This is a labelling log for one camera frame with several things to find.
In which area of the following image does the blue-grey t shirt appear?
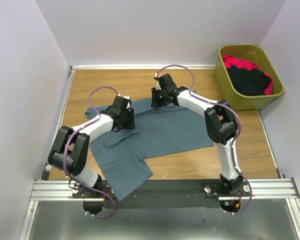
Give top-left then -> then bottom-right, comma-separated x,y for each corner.
90,98 -> 214,201

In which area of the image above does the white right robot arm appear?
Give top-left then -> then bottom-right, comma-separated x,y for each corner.
151,73 -> 244,194

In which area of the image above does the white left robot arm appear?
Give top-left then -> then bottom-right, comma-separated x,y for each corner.
47,94 -> 135,196

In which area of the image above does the red t shirt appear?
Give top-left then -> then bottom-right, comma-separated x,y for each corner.
221,54 -> 274,96

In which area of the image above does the black t shirt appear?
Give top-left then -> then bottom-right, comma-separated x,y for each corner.
227,65 -> 273,96

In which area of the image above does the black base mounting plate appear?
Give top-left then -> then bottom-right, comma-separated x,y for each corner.
72,179 -> 251,215

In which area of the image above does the olive green plastic bin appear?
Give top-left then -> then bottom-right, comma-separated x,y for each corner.
214,44 -> 284,111

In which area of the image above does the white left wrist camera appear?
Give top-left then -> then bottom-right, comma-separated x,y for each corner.
114,94 -> 132,110

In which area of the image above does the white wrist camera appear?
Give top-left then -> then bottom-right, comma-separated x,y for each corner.
154,72 -> 161,90
114,94 -> 132,110

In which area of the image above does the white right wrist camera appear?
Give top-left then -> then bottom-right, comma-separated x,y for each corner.
154,72 -> 161,90

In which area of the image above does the aluminium frame rail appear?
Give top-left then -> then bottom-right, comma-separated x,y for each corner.
30,178 -> 300,201

